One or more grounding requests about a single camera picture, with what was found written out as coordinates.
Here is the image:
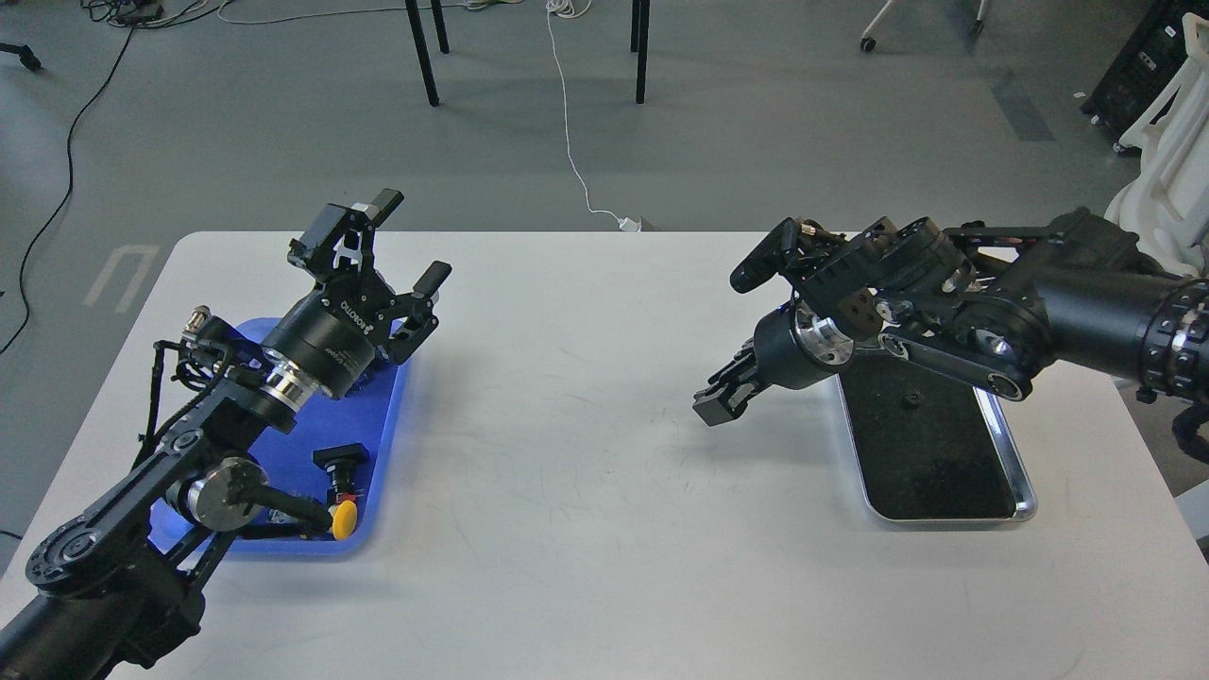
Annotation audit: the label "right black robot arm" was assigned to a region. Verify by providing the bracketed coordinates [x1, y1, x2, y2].
[692, 208, 1208, 462]

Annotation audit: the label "white office chair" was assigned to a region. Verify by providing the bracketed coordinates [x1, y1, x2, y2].
[1104, 12, 1208, 275]

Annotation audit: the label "black table legs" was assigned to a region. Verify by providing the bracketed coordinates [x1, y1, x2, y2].
[403, 0, 653, 108]

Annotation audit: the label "white floor cable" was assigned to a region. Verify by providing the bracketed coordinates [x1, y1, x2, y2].
[545, 0, 643, 232]

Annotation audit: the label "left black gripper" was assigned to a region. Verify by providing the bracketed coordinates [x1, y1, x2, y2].
[260, 189, 452, 400]

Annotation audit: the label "blue plastic tray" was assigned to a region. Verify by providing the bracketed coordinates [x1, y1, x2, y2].
[146, 318, 409, 558]

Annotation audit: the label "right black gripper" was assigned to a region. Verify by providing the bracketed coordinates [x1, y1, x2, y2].
[692, 307, 855, 427]

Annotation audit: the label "yellow push button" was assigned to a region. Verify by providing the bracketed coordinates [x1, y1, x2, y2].
[330, 500, 359, 541]

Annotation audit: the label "black equipment case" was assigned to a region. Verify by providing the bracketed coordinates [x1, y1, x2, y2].
[1080, 1, 1208, 136]

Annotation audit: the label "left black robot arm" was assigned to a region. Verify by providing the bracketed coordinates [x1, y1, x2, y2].
[2, 189, 451, 679]

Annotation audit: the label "silver metal tray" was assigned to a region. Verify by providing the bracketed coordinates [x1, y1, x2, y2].
[838, 355, 1037, 529]

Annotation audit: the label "black push button switch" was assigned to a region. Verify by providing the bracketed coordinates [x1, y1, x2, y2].
[312, 443, 368, 501]

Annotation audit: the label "black floor cable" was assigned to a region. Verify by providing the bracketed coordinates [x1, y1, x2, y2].
[0, 0, 218, 361]

